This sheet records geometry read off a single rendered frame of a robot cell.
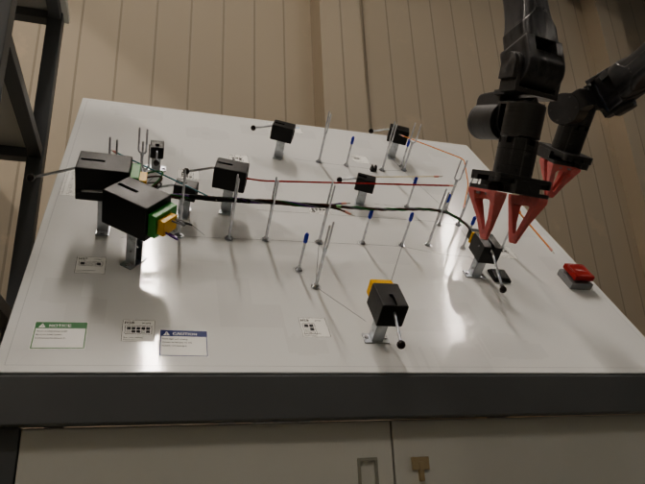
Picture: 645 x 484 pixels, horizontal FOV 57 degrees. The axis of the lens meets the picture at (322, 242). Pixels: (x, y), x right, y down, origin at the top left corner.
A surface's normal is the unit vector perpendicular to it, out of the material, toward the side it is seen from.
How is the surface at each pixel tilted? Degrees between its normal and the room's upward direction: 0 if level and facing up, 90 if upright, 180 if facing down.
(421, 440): 90
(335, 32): 90
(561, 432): 90
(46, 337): 54
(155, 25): 90
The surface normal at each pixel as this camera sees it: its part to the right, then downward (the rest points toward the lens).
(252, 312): 0.21, -0.83
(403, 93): 0.41, -0.33
